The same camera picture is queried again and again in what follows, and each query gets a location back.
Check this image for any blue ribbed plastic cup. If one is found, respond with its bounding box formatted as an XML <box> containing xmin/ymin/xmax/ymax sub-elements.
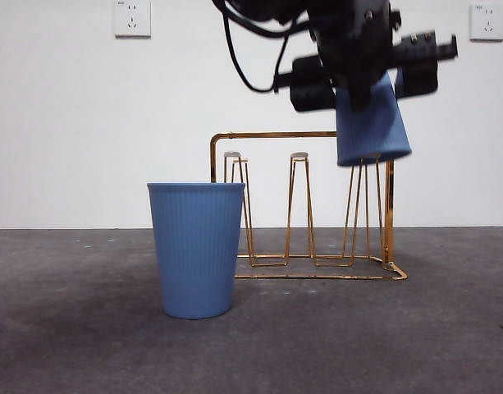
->
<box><xmin>335</xmin><ymin>69</ymin><xmax>413</xmax><ymax>167</ymax></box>
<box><xmin>146</xmin><ymin>181</ymin><xmax>247</xmax><ymax>320</ymax></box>

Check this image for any gold wire cup rack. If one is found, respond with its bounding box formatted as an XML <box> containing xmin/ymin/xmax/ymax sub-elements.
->
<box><xmin>210</xmin><ymin>131</ymin><xmax>409</xmax><ymax>282</ymax></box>

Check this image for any black cable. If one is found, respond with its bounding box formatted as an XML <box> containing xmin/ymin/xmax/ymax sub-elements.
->
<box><xmin>217</xmin><ymin>0</ymin><xmax>318</xmax><ymax>40</ymax></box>
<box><xmin>213</xmin><ymin>0</ymin><xmax>295</xmax><ymax>94</ymax></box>

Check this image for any white wall socket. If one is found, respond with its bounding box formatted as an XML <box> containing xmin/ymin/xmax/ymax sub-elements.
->
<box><xmin>114</xmin><ymin>0</ymin><xmax>152</xmax><ymax>40</ymax></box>
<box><xmin>469</xmin><ymin>2</ymin><xmax>503</xmax><ymax>43</ymax></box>

